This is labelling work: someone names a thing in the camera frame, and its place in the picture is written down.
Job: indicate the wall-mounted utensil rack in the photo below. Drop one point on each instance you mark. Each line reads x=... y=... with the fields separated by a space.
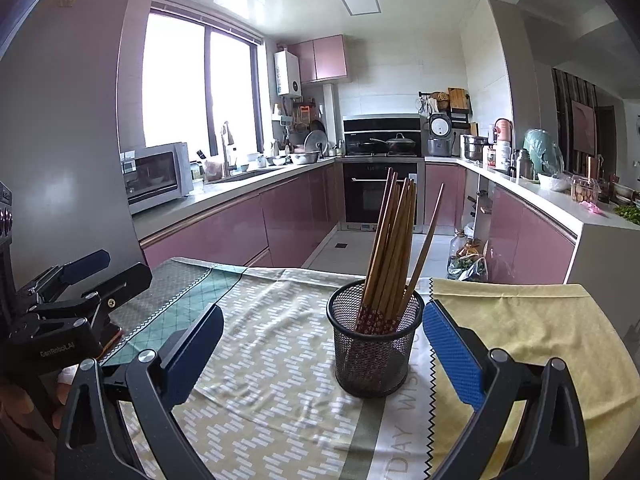
x=432 y=105

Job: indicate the kitchen window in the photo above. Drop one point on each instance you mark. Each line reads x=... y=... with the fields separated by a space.
x=175 y=85

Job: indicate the copper-coloured canister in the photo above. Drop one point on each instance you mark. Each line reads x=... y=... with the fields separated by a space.
x=593 y=167

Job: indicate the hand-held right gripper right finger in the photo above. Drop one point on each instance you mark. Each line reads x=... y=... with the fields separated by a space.
x=450 y=355

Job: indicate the pink plastic wrapper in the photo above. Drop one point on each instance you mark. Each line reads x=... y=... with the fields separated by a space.
x=594 y=207

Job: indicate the black wok with glass lid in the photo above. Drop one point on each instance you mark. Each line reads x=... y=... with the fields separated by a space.
x=400 y=145

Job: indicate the patterned beige green tablecloth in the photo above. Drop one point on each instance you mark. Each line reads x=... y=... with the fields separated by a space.
x=280 y=320

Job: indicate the white microwave oven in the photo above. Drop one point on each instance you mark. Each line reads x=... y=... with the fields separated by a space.
x=152 y=175

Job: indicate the pink kitchen base cabinets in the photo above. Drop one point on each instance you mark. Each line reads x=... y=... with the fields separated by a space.
x=525 y=240
x=235 y=230

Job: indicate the black range hood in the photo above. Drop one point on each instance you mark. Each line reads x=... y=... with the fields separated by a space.
x=380 y=124

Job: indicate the person's left hand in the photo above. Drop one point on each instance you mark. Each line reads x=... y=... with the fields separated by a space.
x=25 y=420

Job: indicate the pink thermos kettle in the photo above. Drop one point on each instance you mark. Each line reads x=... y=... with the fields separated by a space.
x=502 y=130

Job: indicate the pink wall cabinet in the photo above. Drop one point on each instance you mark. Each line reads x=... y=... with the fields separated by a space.
x=322 y=57

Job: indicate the white covered bowl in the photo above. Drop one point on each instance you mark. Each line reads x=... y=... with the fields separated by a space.
x=553 y=182

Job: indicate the stainless steel bowl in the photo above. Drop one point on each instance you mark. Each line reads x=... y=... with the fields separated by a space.
x=304 y=158

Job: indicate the white water heater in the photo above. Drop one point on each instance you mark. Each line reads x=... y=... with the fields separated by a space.
x=287 y=74

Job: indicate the grey refrigerator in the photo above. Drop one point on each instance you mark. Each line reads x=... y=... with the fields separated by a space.
x=65 y=135

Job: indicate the clear food container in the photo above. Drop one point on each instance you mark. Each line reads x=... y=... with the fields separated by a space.
x=585 y=190

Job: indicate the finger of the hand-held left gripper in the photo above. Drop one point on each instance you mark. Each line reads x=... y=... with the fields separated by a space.
x=125 y=282
x=85 y=265

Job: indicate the green vegetables bunch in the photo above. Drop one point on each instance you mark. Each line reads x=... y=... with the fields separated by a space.
x=627 y=212

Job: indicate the black frying pan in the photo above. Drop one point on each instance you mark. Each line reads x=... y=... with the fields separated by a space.
x=359 y=147

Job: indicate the stainless steel stockpot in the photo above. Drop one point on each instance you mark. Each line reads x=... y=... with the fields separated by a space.
x=474 y=147

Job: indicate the plastic bag of greens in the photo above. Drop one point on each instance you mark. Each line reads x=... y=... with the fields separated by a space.
x=467 y=270

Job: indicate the black built-in oven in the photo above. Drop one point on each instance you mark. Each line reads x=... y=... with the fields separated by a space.
x=360 y=195

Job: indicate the kitchen sink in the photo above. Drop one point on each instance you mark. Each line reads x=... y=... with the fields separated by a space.
x=245 y=175

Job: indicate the bundle of wooden chopsticks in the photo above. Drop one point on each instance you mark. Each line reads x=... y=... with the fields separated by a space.
x=395 y=240

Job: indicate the dark smartphone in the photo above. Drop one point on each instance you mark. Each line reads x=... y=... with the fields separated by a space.
x=116 y=332

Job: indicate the steel kitchen faucet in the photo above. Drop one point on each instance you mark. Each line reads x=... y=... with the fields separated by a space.
x=226 y=152

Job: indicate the black mesh pen holder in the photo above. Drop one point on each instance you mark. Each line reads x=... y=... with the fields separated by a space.
x=380 y=365

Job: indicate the white rice cooker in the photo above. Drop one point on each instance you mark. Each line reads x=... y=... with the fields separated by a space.
x=440 y=127

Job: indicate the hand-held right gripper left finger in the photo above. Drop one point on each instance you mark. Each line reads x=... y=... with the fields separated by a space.
x=192 y=352

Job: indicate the round pan lid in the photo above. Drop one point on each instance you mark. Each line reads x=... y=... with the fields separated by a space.
x=315 y=142

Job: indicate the wooden cutting board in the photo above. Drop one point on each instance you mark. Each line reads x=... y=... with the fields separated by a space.
x=457 y=100

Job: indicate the framed pink painting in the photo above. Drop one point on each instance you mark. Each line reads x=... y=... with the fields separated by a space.
x=584 y=125

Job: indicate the steel vacuum flask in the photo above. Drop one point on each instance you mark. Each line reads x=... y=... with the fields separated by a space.
x=524 y=165

